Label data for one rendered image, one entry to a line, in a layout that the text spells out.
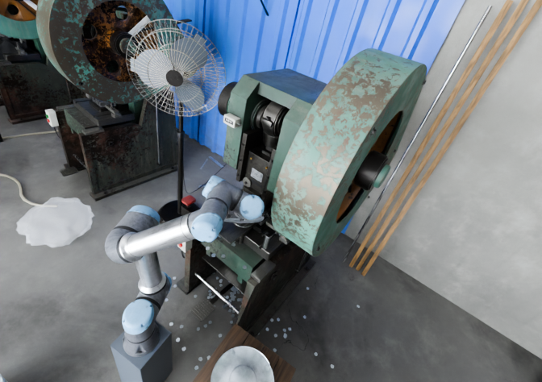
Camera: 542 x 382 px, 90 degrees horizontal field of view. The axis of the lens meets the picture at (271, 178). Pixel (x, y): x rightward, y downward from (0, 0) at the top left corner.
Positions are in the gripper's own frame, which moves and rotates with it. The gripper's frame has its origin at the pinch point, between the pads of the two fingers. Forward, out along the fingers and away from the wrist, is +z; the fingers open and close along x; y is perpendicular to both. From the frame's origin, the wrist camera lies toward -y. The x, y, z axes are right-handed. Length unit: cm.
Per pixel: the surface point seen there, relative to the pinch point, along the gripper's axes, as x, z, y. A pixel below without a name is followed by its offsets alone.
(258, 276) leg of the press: 33.2, 23.3, -15.0
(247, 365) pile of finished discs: 73, 21, -8
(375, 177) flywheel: -10, -33, -46
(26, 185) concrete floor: -31, 178, 152
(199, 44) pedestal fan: -93, 29, 14
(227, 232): 10.7, 26.4, 0.4
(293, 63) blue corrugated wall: -124, 80, -67
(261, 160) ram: -23.6, 7.1, -13.6
